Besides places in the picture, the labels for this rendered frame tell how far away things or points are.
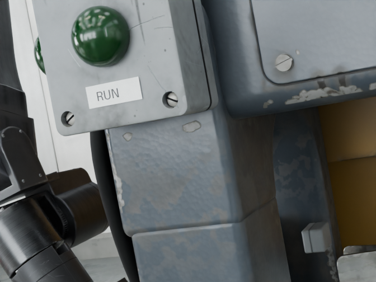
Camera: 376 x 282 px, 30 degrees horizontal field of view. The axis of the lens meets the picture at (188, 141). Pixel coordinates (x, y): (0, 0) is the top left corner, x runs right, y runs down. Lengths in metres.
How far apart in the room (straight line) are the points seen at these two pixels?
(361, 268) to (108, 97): 0.26
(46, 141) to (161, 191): 6.29
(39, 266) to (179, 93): 0.31
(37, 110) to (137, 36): 6.36
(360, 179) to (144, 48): 0.36
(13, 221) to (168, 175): 0.25
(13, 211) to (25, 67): 6.13
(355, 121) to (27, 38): 6.19
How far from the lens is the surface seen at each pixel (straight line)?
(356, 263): 0.54
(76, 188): 0.68
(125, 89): 0.35
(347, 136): 0.61
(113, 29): 0.34
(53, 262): 0.61
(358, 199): 0.67
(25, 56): 6.74
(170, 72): 0.34
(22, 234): 0.62
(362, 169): 0.66
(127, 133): 0.40
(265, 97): 0.38
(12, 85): 0.66
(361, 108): 0.61
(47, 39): 0.37
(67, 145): 6.55
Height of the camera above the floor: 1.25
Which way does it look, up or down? 3 degrees down
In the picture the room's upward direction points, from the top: 10 degrees counter-clockwise
